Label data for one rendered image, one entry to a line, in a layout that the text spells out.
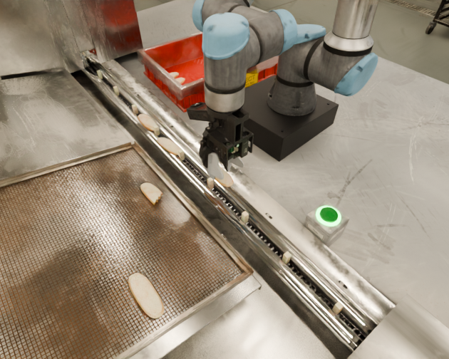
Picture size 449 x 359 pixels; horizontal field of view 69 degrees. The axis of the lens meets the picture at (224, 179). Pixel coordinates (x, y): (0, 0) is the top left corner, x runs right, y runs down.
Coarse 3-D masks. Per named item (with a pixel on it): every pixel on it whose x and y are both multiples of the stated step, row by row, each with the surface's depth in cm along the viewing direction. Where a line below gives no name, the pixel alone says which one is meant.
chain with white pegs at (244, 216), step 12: (96, 72) 127; (108, 84) 122; (120, 96) 117; (132, 108) 112; (156, 132) 101; (180, 156) 93; (192, 168) 93; (204, 180) 89; (216, 192) 87; (228, 204) 84; (240, 216) 81; (252, 228) 80; (264, 240) 77; (276, 252) 75; (288, 252) 71; (288, 264) 73; (300, 276) 71; (324, 300) 67; (336, 312) 64; (348, 324) 64; (360, 336) 62
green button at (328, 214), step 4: (324, 208) 75; (328, 208) 75; (332, 208) 75; (320, 212) 74; (324, 212) 74; (328, 212) 74; (332, 212) 74; (336, 212) 74; (320, 216) 74; (324, 216) 73; (328, 216) 73; (332, 216) 73; (336, 216) 73; (324, 220) 73; (328, 220) 73; (332, 220) 73
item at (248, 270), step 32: (0, 192) 73; (32, 192) 74; (64, 224) 69; (0, 256) 61; (96, 256) 64; (64, 288) 58; (96, 288) 59; (224, 288) 62; (32, 320) 54; (64, 320) 54; (96, 320) 55; (128, 320) 56; (96, 352) 51; (128, 352) 52
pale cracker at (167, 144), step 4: (160, 140) 98; (164, 140) 97; (168, 140) 97; (160, 144) 97; (164, 144) 96; (168, 144) 96; (172, 144) 96; (176, 144) 97; (164, 148) 96; (168, 148) 95; (172, 148) 95; (176, 148) 95; (180, 148) 96; (172, 152) 95; (176, 152) 94
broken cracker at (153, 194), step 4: (144, 184) 80; (148, 184) 80; (152, 184) 80; (140, 188) 79; (144, 188) 78; (148, 188) 78; (152, 188) 78; (156, 188) 79; (144, 192) 78; (148, 192) 77; (152, 192) 78; (156, 192) 78; (160, 192) 78; (148, 196) 77; (152, 196) 77; (156, 196) 77; (160, 196) 77; (152, 200) 76; (156, 200) 76
